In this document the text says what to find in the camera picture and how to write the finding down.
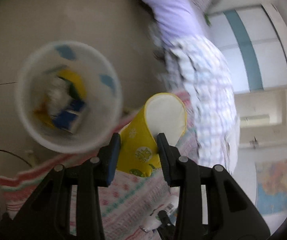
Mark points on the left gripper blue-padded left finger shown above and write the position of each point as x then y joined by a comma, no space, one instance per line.
96,172

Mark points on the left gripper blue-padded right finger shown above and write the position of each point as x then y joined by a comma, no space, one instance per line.
180,171

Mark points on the yellow paper cup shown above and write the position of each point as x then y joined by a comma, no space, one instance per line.
162,113

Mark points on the yellow paper packet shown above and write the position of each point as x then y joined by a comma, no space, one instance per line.
77,91

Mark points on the white tissue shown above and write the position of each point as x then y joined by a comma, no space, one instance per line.
58,96

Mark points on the white bottle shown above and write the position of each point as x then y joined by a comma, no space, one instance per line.
167,210

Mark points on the white trash bin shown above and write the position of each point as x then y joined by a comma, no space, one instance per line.
104,96

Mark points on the patterned bed sheet mattress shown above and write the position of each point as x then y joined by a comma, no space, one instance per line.
124,204

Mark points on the white door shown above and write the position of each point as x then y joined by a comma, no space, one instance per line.
263,118

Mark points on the plaid folded quilt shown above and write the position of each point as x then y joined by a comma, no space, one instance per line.
197,72

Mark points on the white teal wardrobe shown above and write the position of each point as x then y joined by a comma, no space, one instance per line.
254,42

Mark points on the lavender bed sheet bed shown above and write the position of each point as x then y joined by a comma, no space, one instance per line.
176,19

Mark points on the wall map poster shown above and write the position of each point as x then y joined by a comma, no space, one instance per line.
271,189

